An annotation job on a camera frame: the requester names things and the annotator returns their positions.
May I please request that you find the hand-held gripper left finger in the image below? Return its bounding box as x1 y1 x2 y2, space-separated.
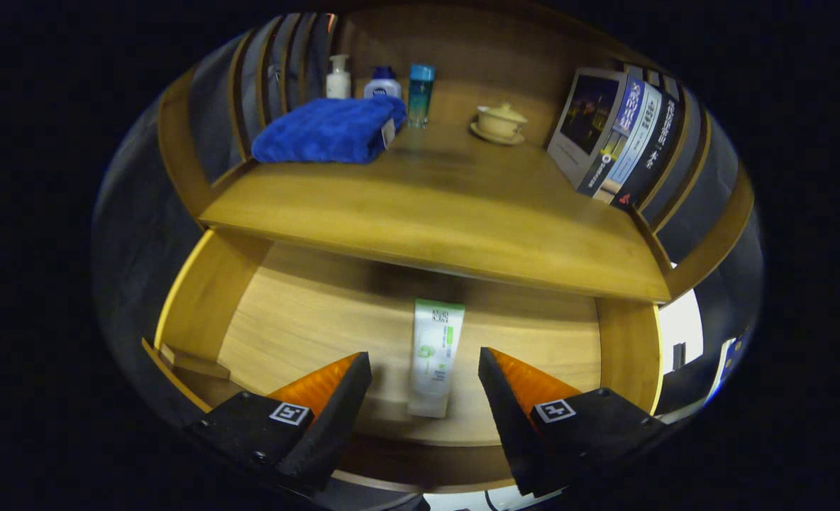
186 351 372 496

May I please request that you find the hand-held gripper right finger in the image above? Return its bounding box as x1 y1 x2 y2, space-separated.
478 347 665 498

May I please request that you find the white green cream tube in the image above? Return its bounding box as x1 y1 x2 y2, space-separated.
407 298 465 419

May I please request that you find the wooden drawer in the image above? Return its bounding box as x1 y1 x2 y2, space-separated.
142 227 665 490

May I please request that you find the wooden countertop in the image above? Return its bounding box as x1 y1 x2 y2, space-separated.
200 124 673 304

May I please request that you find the black backdrop cloth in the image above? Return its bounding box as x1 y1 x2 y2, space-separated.
92 11 765 419

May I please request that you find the blue folded towel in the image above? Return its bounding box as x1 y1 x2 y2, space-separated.
251 95 408 165

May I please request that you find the beige lidded teacup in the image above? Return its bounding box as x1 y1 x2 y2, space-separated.
470 103 529 146

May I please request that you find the black spine book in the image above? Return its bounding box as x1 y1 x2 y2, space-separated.
610 89 685 211

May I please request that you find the blue spine book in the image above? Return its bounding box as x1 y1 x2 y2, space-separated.
546 67 646 198

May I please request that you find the teal bottle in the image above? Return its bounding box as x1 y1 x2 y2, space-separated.
407 64 436 129

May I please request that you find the white bottle blue cap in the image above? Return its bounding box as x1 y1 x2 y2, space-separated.
363 66 402 100

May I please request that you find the white pump bottle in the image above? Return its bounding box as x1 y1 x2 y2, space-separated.
325 54 352 100

